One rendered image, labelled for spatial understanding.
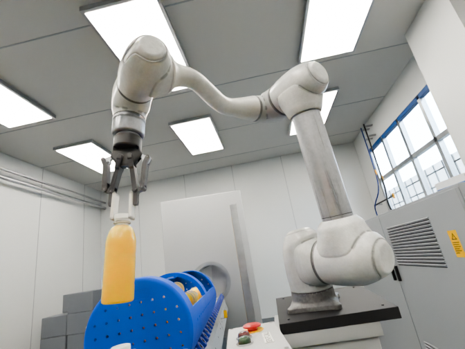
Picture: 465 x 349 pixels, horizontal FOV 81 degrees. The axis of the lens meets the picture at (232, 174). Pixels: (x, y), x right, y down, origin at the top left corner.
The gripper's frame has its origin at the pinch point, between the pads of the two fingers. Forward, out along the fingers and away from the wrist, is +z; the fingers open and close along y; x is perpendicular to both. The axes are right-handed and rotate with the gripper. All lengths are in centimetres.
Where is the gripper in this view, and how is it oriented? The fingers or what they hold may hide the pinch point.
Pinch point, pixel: (123, 206)
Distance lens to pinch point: 76.0
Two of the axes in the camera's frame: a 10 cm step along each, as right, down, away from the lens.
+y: -10.0, 0.6, -0.4
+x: 0.1, -3.4, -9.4
